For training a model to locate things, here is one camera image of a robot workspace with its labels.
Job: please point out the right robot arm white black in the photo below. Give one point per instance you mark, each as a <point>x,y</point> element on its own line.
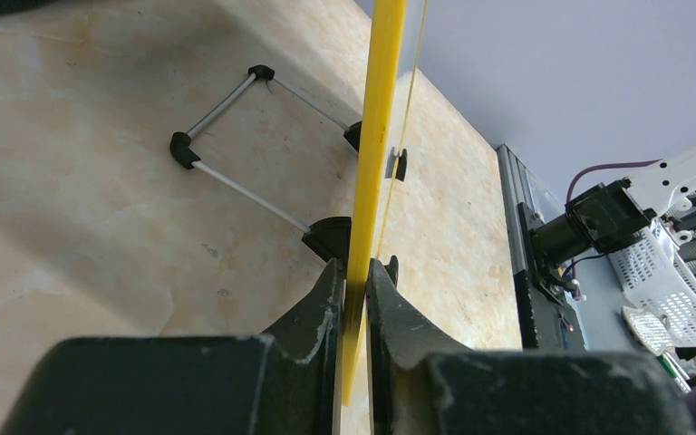
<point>609,217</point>

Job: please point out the whiteboard wire stand frame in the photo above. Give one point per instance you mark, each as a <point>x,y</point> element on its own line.
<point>258,139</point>

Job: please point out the yellow framed whiteboard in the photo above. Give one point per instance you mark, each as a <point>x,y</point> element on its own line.
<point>393,57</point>

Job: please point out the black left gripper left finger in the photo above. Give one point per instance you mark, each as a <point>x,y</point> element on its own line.
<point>280,381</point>

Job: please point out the black whiteboard stand clip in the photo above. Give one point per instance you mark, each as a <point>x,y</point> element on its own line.
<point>396,164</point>

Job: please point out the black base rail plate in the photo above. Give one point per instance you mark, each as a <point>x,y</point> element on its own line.
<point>547,321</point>

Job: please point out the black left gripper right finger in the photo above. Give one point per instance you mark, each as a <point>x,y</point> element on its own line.
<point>423,381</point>

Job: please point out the white perforated basket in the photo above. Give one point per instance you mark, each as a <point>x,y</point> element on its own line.
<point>654,276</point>

